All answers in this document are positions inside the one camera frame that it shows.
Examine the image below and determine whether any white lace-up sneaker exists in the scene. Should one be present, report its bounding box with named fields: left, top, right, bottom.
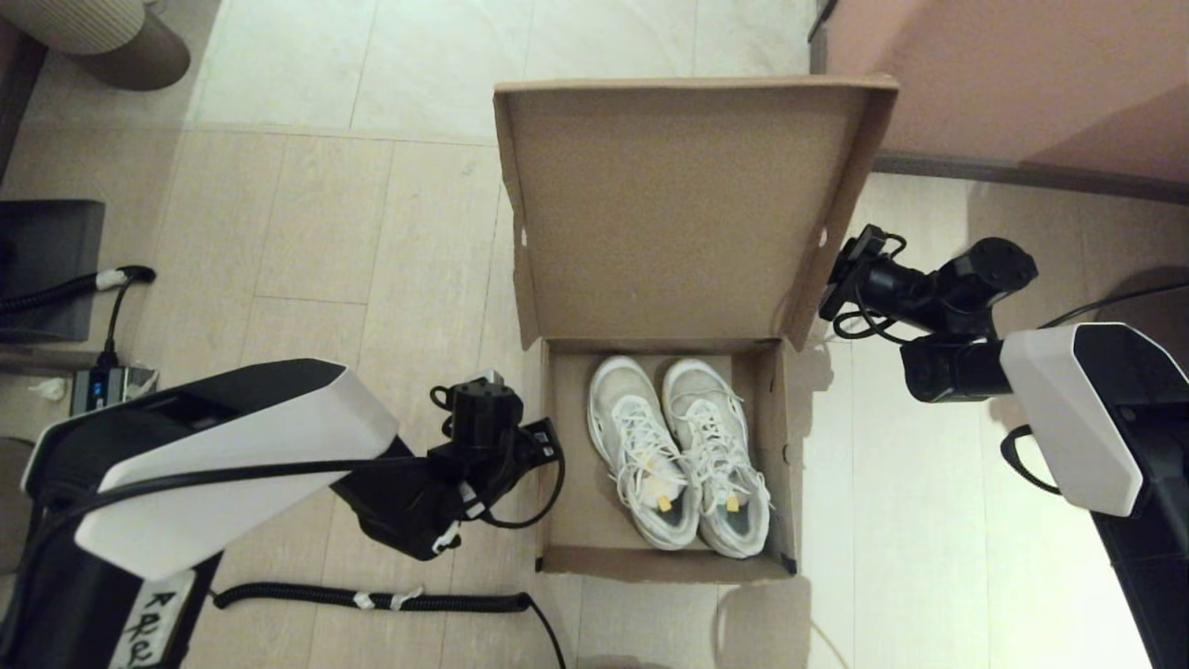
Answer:
left=661, top=358, right=772, bottom=560
left=587, top=356, right=699, bottom=551

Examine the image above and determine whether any brown cardboard shoe box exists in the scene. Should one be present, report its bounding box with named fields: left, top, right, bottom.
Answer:
left=492, top=74, right=900, bottom=584

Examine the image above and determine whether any dark grey square block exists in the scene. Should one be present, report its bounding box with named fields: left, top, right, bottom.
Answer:
left=0, top=200, right=105, bottom=343

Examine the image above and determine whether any pink sofa with grey base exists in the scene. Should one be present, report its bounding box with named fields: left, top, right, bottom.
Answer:
left=808, top=0, right=1189, bottom=194

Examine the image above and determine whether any grey power supply unit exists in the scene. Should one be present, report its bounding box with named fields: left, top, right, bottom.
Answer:
left=70, top=367, right=159, bottom=414

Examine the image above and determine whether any striped beige round pouf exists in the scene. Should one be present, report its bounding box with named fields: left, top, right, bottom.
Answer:
left=0, top=0, right=190, bottom=91

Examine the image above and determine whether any thick black right arm hose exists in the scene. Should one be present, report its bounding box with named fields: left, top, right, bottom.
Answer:
left=1001, top=426, right=1060, bottom=495

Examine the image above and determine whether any black coiled cable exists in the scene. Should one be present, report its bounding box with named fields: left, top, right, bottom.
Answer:
left=209, top=584, right=568, bottom=669

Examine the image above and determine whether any black sleeved cable white tape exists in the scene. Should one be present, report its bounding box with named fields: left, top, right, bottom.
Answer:
left=0, top=266, right=157, bottom=368

